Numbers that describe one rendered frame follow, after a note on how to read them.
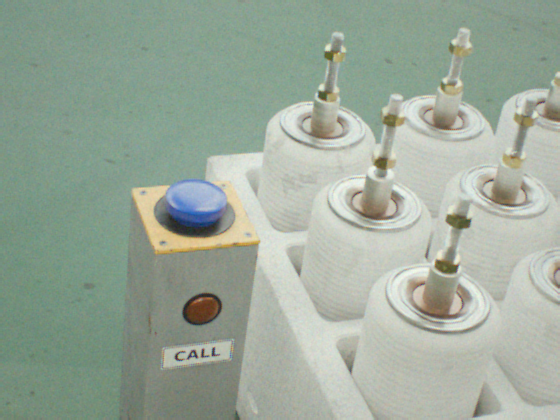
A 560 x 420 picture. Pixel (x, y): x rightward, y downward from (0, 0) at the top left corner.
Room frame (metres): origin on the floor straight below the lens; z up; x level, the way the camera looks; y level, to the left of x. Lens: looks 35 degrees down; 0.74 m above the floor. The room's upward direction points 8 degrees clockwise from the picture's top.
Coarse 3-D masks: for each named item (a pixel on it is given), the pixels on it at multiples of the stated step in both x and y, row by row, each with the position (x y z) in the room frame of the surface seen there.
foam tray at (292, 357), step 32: (224, 160) 0.88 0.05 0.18; (256, 160) 0.88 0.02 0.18; (256, 192) 0.87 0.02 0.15; (256, 224) 0.78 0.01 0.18; (288, 256) 0.76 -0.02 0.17; (256, 288) 0.73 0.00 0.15; (288, 288) 0.70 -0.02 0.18; (256, 320) 0.72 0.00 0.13; (288, 320) 0.66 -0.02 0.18; (320, 320) 0.67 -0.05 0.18; (352, 320) 0.67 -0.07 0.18; (256, 352) 0.71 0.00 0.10; (288, 352) 0.65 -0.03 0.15; (320, 352) 0.63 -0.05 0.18; (352, 352) 0.66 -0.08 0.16; (256, 384) 0.70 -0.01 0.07; (288, 384) 0.64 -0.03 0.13; (320, 384) 0.60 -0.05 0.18; (352, 384) 0.60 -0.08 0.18; (256, 416) 0.69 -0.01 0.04; (288, 416) 0.63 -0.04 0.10; (320, 416) 0.59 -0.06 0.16; (352, 416) 0.57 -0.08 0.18; (480, 416) 0.62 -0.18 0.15; (512, 416) 0.59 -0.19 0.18; (544, 416) 0.60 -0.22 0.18
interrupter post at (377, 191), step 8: (368, 168) 0.74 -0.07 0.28; (368, 176) 0.73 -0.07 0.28; (376, 176) 0.73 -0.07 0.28; (392, 176) 0.73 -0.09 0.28; (368, 184) 0.72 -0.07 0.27; (376, 184) 0.72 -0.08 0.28; (384, 184) 0.72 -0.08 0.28; (392, 184) 0.73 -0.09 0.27; (368, 192) 0.72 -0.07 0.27; (376, 192) 0.72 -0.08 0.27; (384, 192) 0.72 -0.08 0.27; (368, 200) 0.72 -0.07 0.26; (376, 200) 0.72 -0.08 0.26; (384, 200) 0.72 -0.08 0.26; (368, 208) 0.72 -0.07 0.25; (376, 208) 0.72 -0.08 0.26; (384, 208) 0.72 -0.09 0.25
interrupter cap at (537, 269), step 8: (552, 248) 0.70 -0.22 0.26; (536, 256) 0.69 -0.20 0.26; (544, 256) 0.69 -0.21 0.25; (552, 256) 0.69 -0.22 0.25; (536, 264) 0.68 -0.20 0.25; (544, 264) 0.68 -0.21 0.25; (552, 264) 0.68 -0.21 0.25; (528, 272) 0.67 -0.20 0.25; (536, 272) 0.67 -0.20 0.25; (544, 272) 0.67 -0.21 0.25; (552, 272) 0.67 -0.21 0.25; (536, 280) 0.66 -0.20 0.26; (544, 280) 0.66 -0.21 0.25; (552, 280) 0.66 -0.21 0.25; (536, 288) 0.65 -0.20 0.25; (544, 288) 0.65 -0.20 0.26; (552, 288) 0.65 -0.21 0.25; (544, 296) 0.64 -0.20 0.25; (552, 296) 0.64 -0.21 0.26
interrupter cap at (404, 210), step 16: (352, 176) 0.76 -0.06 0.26; (336, 192) 0.74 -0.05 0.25; (352, 192) 0.74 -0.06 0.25; (400, 192) 0.75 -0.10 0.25; (336, 208) 0.71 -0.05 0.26; (352, 208) 0.72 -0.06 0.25; (400, 208) 0.73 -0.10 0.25; (416, 208) 0.73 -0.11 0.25; (352, 224) 0.70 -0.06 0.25; (368, 224) 0.70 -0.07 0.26; (384, 224) 0.70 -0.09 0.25; (400, 224) 0.70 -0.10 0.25
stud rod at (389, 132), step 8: (392, 96) 0.73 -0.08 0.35; (400, 96) 0.73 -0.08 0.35; (392, 104) 0.73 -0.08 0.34; (400, 104) 0.73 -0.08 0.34; (392, 112) 0.73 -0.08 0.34; (384, 128) 0.73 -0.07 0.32; (392, 128) 0.73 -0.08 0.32; (384, 136) 0.73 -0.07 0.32; (392, 136) 0.73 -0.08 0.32; (384, 144) 0.73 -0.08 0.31; (392, 144) 0.73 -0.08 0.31; (384, 152) 0.73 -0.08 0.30; (376, 168) 0.73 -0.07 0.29; (384, 176) 0.73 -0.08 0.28
